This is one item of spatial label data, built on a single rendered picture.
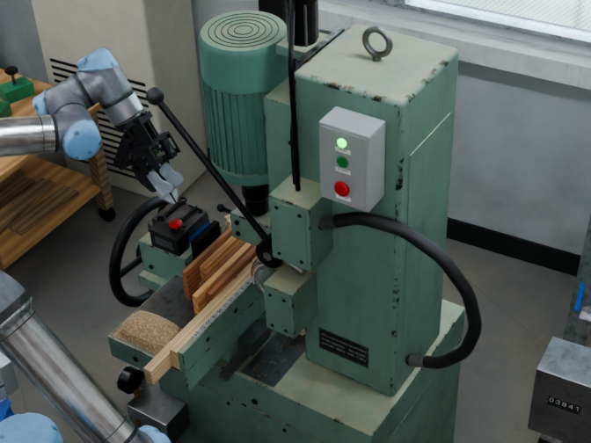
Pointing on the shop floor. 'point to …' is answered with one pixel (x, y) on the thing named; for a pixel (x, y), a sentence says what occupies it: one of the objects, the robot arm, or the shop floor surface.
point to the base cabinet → (209, 424)
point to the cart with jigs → (41, 179)
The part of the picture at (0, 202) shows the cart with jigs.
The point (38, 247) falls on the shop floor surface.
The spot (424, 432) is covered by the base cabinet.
